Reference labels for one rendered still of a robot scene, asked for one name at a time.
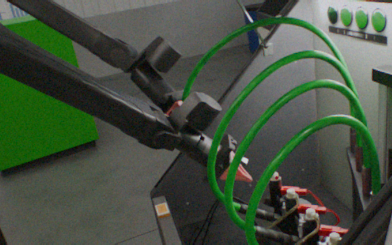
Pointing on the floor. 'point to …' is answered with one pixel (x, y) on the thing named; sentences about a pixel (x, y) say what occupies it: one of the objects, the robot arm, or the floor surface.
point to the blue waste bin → (252, 29)
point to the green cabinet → (33, 109)
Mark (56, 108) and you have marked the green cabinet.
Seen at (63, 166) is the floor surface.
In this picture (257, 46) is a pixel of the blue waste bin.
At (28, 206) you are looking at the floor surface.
